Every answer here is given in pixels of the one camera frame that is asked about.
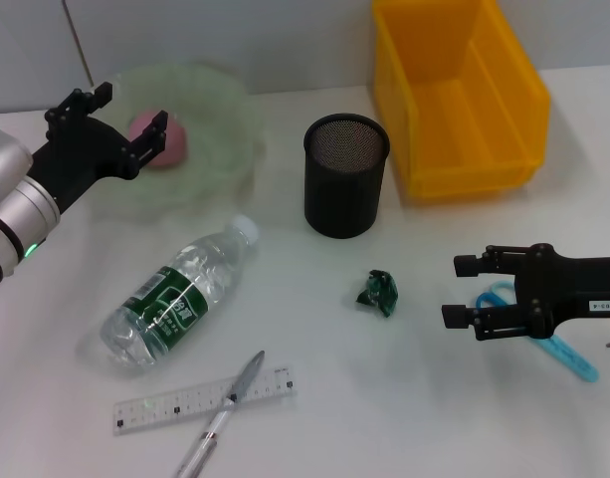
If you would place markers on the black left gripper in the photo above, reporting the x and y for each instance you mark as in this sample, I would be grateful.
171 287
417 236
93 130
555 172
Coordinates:
80 154

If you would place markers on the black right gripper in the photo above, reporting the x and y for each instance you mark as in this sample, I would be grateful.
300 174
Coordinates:
568 294

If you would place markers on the pink peach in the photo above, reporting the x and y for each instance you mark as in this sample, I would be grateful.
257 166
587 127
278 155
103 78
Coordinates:
177 147

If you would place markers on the green plastic wrapper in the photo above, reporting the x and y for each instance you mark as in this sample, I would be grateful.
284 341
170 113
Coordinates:
379 294

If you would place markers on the blue scissors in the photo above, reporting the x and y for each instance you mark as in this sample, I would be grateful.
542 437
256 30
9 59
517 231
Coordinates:
568 356

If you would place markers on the clear water bottle green label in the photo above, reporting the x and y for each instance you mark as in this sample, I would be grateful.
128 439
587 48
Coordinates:
175 304

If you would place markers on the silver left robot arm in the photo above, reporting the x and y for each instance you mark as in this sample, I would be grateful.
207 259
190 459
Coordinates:
21 209

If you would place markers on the translucent green fruit plate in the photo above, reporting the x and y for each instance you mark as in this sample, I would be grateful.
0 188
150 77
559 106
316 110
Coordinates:
210 149

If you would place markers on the black mesh pen holder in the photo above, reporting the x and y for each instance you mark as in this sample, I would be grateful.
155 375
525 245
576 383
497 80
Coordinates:
342 199

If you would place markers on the silver white pen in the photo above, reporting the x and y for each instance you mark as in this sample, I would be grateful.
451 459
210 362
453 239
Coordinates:
215 428

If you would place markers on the clear plastic ruler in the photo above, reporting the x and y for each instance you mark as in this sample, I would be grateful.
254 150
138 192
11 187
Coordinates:
150 410

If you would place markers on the yellow plastic bin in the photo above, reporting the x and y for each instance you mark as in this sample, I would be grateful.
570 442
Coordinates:
483 124

